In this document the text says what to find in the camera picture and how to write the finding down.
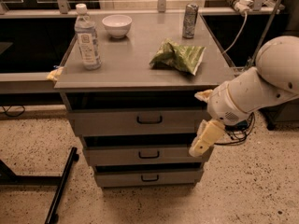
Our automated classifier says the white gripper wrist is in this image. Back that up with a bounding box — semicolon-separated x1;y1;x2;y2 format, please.
189;81;249;157

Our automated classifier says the grey top drawer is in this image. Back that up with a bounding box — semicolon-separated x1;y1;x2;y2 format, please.
68;108;210;136

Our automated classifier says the grey drawer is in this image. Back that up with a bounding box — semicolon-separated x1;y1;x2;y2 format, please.
68;108;210;136
95;169;204;188
83;145;213;166

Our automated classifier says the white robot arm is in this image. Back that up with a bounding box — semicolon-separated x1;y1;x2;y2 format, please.
189;35;299;157

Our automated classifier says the grey drawer cabinet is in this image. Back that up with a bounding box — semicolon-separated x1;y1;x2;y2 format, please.
55;12;234;177

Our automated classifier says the grey middle drawer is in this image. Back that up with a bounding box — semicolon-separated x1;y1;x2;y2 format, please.
83;145;213;166

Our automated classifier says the grey bottom drawer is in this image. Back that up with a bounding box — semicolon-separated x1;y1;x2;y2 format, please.
95;169;204;188

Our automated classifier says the green chip bag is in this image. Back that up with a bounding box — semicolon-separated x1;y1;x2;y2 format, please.
149;38;206;76

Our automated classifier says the tall metal drink can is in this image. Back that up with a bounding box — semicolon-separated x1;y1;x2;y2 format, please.
182;4;199;38

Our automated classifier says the white plug adapter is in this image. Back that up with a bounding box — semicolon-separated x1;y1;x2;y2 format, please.
234;0;252;14

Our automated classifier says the white ceramic bowl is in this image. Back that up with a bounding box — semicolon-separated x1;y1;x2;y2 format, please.
102;15;133;38

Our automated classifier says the grey metal pole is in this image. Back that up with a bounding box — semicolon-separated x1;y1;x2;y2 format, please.
245;0;282;70

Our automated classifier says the clear plastic water bottle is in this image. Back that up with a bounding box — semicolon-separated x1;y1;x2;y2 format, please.
75;4;101;70

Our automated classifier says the yellow sponge on ledge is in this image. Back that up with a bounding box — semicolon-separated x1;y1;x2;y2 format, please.
47;67;64;81

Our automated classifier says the black metal stand leg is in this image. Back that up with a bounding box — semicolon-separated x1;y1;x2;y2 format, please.
0;147;79;224

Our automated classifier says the black cable bundle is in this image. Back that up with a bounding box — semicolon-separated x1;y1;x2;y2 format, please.
214;111;256;147

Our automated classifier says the white power cable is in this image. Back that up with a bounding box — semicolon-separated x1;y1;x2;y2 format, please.
221;11;249;55

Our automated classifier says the black cable on floor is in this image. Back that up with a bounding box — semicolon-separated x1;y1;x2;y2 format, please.
0;105;26;118

